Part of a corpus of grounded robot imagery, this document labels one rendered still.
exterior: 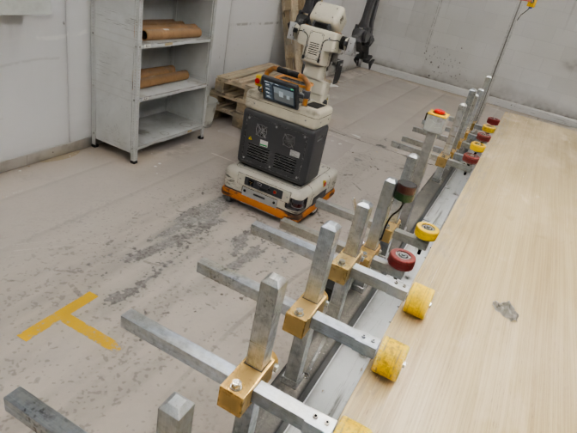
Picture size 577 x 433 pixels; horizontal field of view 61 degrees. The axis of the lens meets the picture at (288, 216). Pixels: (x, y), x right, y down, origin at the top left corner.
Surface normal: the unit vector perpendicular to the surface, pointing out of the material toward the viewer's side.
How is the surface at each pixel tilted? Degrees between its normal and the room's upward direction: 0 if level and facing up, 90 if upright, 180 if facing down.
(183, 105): 90
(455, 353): 0
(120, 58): 90
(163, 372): 0
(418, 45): 90
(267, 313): 90
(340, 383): 0
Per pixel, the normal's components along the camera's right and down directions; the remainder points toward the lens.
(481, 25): -0.46, 0.35
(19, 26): 0.87, 0.36
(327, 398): 0.18, -0.87
